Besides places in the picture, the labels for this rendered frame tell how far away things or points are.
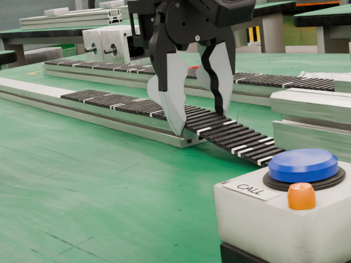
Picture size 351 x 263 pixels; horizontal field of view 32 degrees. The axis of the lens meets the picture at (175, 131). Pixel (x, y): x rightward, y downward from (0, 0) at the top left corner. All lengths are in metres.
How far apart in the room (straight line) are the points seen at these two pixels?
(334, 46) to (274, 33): 1.10
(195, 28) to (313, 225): 0.38
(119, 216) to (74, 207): 0.06
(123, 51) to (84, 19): 2.53
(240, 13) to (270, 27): 2.98
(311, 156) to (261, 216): 0.05
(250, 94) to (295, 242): 0.58
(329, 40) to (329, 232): 2.20
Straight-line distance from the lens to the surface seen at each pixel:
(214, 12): 0.60
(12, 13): 12.34
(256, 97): 0.88
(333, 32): 2.50
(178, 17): 0.65
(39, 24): 4.60
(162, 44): 0.65
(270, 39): 3.58
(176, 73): 0.66
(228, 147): 0.61
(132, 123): 0.81
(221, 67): 0.69
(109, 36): 1.51
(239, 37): 6.67
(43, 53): 5.56
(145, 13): 0.68
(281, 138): 0.51
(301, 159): 0.36
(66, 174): 0.67
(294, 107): 0.49
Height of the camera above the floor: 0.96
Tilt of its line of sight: 13 degrees down
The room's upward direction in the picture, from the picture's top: 8 degrees counter-clockwise
